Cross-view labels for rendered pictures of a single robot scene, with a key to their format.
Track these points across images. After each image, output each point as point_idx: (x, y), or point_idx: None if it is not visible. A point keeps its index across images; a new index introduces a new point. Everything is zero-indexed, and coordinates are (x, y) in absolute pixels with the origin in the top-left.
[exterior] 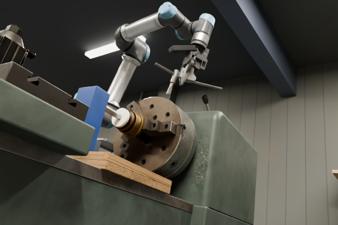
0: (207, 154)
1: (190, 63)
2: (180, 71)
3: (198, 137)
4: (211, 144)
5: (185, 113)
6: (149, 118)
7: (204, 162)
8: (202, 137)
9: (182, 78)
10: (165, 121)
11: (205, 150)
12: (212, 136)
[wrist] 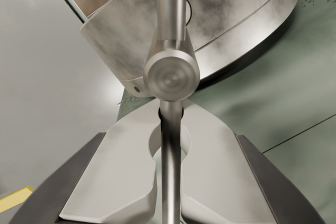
0: (123, 101)
1: (14, 213)
2: (263, 173)
3: (142, 103)
4: (119, 112)
5: (128, 71)
6: None
7: (128, 93)
8: (134, 108)
9: (144, 104)
10: None
11: (126, 101)
12: (117, 121)
